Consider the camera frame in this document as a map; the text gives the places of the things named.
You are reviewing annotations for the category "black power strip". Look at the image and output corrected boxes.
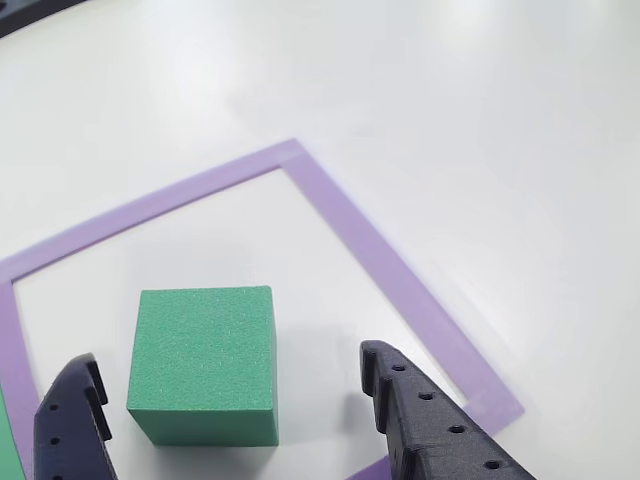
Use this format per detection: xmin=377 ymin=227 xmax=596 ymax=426
xmin=0 ymin=0 xmax=89 ymax=39

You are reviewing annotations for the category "purple tape square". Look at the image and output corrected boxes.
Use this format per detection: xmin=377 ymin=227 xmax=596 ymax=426
xmin=0 ymin=138 xmax=525 ymax=480

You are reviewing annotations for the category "green tape square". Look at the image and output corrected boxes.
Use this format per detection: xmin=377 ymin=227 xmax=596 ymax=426
xmin=0 ymin=389 xmax=27 ymax=480

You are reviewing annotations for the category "green foam cube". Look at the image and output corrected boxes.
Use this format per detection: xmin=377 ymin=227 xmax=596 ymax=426
xmin=125 ymin=285 xmax=281 ymax=448

